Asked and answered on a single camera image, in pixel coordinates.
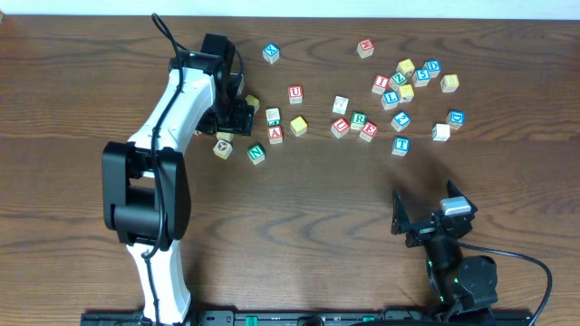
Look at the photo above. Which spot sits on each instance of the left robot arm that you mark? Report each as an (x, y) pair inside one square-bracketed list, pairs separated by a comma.
[(146, 198)]

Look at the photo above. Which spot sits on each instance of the yellow block centre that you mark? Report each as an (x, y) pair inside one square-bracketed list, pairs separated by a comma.
[(298, 126)]

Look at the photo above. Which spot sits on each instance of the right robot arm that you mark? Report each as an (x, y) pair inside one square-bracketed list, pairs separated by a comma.
[(464, 284)]

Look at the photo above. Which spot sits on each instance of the blue T block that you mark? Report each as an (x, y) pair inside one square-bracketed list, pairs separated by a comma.
[(400, 146)]

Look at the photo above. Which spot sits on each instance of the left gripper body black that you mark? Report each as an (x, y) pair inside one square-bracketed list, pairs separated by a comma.
[(240, 118)]

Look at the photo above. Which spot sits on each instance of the green R block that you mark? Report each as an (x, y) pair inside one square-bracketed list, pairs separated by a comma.
[(358, 120)]

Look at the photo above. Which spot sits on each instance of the green Z block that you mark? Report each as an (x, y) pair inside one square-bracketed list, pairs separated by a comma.
[(397, 80)]

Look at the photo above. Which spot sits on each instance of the blue 2 block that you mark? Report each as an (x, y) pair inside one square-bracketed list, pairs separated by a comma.
[(400, 120)]

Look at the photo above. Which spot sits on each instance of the blue d block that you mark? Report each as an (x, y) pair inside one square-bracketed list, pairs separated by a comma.
[(455, 119), (433, 68)]

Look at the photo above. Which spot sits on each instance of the blue X block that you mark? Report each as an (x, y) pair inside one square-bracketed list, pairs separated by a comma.
[(271, 53)]

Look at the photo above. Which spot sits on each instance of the red E block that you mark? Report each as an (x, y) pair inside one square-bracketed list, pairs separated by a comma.
[(368, 131)]

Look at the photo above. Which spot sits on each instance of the blue D block right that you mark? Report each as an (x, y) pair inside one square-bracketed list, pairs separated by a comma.
[(455, 119)]

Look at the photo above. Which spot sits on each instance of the blue L block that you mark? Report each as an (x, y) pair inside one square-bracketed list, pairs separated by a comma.
[(390, 100)]

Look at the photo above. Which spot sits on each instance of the red A block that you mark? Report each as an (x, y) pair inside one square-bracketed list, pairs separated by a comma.
[(275, 134)]

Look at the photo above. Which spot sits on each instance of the blue D block upper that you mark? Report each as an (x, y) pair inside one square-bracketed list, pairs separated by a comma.
[(433, 68)]

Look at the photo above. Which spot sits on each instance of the white picture block centre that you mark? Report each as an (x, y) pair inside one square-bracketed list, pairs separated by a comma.
[(340, 105)]

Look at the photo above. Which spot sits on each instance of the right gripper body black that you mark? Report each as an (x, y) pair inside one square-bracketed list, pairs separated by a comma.
[(426, 228)]

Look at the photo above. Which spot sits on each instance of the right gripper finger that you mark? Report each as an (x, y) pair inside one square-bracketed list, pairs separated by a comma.
[(400, 220), (453, 191)]

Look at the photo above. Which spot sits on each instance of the yellow O block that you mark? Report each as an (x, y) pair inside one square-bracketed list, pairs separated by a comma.
[(253, 101)]

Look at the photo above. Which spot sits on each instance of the red U block upper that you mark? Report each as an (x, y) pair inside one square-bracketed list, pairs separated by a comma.
[(295, 94)]

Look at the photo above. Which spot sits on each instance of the red block top right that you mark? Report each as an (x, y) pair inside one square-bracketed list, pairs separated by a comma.
[(365, 48)]

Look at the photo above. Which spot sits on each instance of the white green picture block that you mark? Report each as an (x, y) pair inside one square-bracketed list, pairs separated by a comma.
[(273, 117)]

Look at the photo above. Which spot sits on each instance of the yellow block upper right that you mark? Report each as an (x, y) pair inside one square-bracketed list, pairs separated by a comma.
[(406, 67)]

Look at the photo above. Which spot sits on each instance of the red U block lower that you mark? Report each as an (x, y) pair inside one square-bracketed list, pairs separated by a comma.
[(340, 128)]

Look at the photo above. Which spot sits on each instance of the white block right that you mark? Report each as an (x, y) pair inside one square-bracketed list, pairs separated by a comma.
[(441, 132)]

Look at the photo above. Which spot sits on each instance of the red I block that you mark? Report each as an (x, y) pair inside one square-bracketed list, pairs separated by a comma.
[(380, 84)]

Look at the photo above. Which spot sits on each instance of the cream picture block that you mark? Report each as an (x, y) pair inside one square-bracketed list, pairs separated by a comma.
[(222, 149)]

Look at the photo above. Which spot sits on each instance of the green N block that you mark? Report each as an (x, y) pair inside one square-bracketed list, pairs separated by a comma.
[(256, 154)]

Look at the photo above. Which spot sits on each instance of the yellow C block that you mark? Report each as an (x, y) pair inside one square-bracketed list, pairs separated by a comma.
[(225, 136)]

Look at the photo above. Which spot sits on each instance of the yellow 8 block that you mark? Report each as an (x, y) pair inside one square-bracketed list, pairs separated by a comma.
[(449, 83)]

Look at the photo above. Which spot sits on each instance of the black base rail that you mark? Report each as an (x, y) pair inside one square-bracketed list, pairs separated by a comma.
[(390, 317)]

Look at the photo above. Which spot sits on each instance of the blue 5 block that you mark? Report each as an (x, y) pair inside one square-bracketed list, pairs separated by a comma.
[(420, 78)]

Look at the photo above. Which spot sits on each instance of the yellow block beside L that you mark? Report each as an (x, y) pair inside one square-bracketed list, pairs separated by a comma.
[(405, 93)]

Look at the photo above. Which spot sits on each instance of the red u block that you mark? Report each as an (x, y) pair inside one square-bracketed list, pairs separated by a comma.
[(340, 128), (295, 94)]

